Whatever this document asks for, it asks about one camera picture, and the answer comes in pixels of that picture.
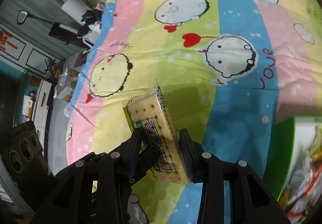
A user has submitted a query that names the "black white bag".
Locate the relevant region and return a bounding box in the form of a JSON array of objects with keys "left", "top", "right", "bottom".
[{"left": 78, "top": 9, "right": 103, "bottom": 45}]

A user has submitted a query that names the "yellow-green cracker packet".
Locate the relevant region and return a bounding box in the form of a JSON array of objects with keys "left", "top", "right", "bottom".
[{"left": 122, "top": 81, "right": 191, "bottom": 185}]

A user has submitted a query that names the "red white snack packet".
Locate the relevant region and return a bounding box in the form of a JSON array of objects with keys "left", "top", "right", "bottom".
[{"left": 285, "top": 169, "right": 321, "bottom": 223}]

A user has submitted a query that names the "white peanut snack bag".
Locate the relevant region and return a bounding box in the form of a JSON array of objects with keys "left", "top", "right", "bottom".
[{"left": 289, "top": 157, "right": 313, "bottom": 197}]

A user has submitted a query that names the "black lamp stand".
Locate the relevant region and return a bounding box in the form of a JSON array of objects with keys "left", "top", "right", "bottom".
[{"left": 16, "top": 10, "right": 79, "bottom": 45}]

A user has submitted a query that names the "gold waffle snack packet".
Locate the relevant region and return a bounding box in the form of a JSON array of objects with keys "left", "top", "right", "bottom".
[{"left": 306, "top": 124, "right": 322, "bottom": 171}]

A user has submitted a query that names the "black camera box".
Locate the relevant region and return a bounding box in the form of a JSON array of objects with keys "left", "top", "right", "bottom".
[{"left": 1, "top": 120, "right": 49, "bottom": 185}]

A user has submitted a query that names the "colourful cartoon striped cloth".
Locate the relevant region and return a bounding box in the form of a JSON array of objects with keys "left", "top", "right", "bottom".
[{"left": 64, "top": 0, "right": 322, "bottom": 224}]

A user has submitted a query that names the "green white cardboard box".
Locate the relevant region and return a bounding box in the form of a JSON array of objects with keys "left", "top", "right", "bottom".
[{"left": 263, "top": 116, "right": 321, "bottom": 223}]

